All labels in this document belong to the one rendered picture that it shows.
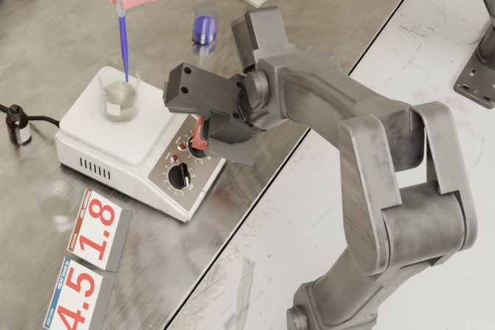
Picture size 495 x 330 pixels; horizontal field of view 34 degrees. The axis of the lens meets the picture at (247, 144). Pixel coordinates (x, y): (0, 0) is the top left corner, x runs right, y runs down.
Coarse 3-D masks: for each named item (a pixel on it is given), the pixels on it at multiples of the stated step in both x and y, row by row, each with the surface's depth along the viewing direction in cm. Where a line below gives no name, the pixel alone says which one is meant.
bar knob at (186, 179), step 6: (174, 168) 106; (180, 168) 105; (186, 168) 105; (174, 174) 106; (180, 174) 105; (186, 174) 105; (174, 180) 105; (180, 180) 105; (186, 180) 105; (174, 186) 105; (180, 186) 105; (186, 186) 105
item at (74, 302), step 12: (72, 264) 99; (72, 276) 99; (84, 276) 100; (96, 276) 101; (72, 288) 98; (84, 288) 100; (60, 300) 97; (72, 300) 98; (84, 300) 99; (60, 312) 96; (72, 312) 97; (84, 312) 98; (60, 324) 96; (72, 324) 97; (84, 324) 98
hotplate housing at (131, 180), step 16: (176, 128) 108; (64, 144) 105; (80, 144) 105; (160, 144) 106; (64, 160) 109; (80, 160) 107; (96, 160) 105; (112, 160) 104; (144, 160) 105; (224, 160) 112; (96, 176) 108; (112, 176) 106; (128, 176) 104; (144, 176) 104; (128, 192) 108; (144, 192) 106; (160, 192) 105; (160, 208) 107; (176, 208) 105; (192, 208) 107
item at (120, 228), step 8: (80, 208) 103; (120, 208) 108; (120, 216) 107; (128, 216) 107; (120, 224) 106; (128, 224) 107; (72, 232) 101; (112, 232) 105; (120, 232) 106; (112, 240) 105; (120, 240) 105; (112, 248) 104; (120, 248) 105; (80, 256) 101; (112, 256) 104; (120, 256) 104; (88, 264) 103; (96, 264) 102; (104, 264) 103; (112, 264) 103
